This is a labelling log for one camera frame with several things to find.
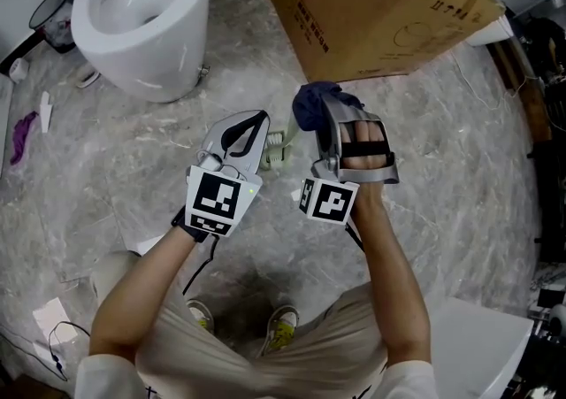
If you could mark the white floor strip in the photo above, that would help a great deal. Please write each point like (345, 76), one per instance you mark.
(295, 194)

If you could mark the person's right hand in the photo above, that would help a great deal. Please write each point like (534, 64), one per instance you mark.
(367, 132)

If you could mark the person's beige trousers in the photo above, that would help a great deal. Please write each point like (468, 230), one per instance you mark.
(199, 366)

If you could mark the person's shoe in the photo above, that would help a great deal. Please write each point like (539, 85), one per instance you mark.
(201, 315)
(280, 326)

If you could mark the white paper piece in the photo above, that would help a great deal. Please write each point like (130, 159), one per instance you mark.
(46, 112)

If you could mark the purple cloth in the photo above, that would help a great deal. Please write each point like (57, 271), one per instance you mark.
(22, 136)

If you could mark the large brown cardboard box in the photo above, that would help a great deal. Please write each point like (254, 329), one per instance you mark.
(376, 12)

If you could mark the person's right shoe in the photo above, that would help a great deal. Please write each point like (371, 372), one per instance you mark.
(280, 326)

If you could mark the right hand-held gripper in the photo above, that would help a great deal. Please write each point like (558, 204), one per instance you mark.
(331, 204)

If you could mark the person's left shoe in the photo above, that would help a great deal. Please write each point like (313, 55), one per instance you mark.
(201, 315)

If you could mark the person's left forearm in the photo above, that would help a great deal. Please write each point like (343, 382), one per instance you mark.
(141, 291)

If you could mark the brown wooden step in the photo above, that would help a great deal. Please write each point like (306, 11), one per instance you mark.
(526, 92)

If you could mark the white toilet with raised lid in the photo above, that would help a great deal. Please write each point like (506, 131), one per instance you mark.
(146, 61)

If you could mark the black mesh waste bin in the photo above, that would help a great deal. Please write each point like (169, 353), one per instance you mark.
(55, 21)

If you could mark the clear tape roll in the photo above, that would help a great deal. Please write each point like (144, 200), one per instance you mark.
(88, 78)

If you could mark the person's white shirt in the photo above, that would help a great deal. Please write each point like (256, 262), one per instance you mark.
(106, 379)

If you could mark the person's right forearm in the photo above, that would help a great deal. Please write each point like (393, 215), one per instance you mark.
(393, 282)

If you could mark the dark blue cloth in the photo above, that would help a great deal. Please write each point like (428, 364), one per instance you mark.
(309, 105)

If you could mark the pale green floor brush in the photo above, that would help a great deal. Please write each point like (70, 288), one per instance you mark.
(276, 149)

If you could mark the white rectangular basin panel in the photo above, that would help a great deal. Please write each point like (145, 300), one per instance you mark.
(477, 353)

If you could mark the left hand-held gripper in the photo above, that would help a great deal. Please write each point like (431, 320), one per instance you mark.
(216, 198)

